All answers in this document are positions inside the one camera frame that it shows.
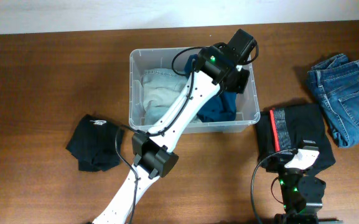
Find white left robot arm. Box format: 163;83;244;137
94;29;259;223

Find light blue jeans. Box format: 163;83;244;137
142;68;188;125

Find black shorts with red stripe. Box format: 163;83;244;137
255;104;336;176

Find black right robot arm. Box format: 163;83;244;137
266;140;343;224

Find black Nike shirt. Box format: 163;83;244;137
66;114;124;172

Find teal shirt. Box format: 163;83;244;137
183;54;238;123

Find clear plastic storage bin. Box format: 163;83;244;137
128;46;261;134

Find dark blue folded jeans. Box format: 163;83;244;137
306;54;359;148

